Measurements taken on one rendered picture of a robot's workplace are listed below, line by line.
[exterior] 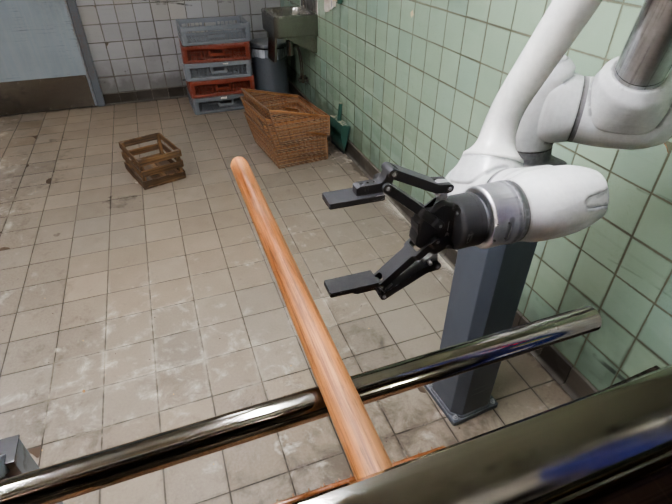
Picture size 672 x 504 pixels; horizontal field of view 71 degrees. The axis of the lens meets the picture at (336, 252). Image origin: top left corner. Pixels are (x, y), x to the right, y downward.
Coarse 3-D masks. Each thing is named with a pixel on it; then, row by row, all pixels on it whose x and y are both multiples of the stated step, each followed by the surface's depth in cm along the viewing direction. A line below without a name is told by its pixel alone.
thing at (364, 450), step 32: (256, 192) 69; (256, 224) 64; (288, 256) 57; (288, 288) 52; (320, 320) 48; (320, 352) 44; (320, 384) 42; (352, 384) 42; (352, 416) 38; (352, 448) 37
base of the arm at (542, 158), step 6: (522, 156) 118; (528, 156) 117; (534, 156) 117; (540, 156) 118; (546, 156) 119; (552, 156) 123; (528, 162) 118; (534, 162) 118; (540, 162) 119; (546, 162) 120; (552, 162) 121; (558, 162) 121; (564, 162) 122
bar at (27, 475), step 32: (544, 320) 52; (576, 320) 52; (448, 352) 48; (480, 352) 49; (512, 352) 50; (384, 384) 46; (416, 384) 47; (224, 416) 42; (256, 416) 42; (288, 416) 43; (320, 416) 44; (0, 448) 64; (128, 448) 40; (160, 448) 40; (192, 448) 41; (224, 448) 42; (0, 480) 38; (32, 480) 38; (64, 480) 38; (96, 480) 38
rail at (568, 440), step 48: (624, 384) 12; (528, 432) 11; (576, 432) 11; (624, 432) 11; (384, 480) 10; (432, 480) 10; (480, 480) 10; (528, 480) 10; (576, 480) 10; (624, 480) 10
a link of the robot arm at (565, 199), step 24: (528, 168) 68; (552, 168) 66; (576, 168) 66; (528, 192) 63; (552, 192) 63; (576, 192) 64; (600, 192) 66; (552, 216) 63; (576, 216) 64; (600, 216) 67; (528, 240) 67
